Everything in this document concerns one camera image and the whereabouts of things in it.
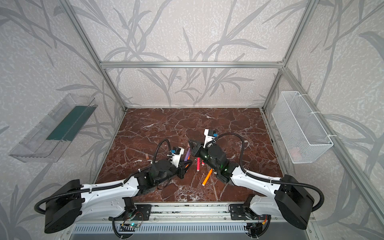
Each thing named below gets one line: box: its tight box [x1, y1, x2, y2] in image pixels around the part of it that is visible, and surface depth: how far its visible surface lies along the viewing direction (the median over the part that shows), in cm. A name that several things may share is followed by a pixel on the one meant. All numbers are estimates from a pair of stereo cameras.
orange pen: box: [202, 168, 213, 187], surface depth 86 cm
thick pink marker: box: [196, 157, 201, 172], surface depth 91 cm
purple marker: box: [184, 148, 191, 162], surface depth 75 cm
